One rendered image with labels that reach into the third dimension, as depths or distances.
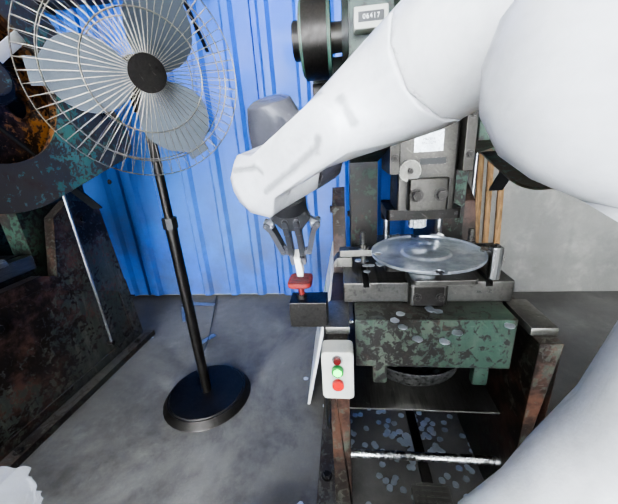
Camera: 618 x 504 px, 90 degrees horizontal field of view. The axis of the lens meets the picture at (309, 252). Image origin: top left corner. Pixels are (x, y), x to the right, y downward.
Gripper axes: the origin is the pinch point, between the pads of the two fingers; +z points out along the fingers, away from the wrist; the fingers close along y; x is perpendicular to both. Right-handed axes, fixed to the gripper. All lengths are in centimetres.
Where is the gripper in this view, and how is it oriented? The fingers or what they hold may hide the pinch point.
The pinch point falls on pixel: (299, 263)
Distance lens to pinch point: 76.5
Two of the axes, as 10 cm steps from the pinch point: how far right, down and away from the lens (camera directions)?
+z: 1.1, 7.1, 6.9
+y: 9.9, -0.3, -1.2
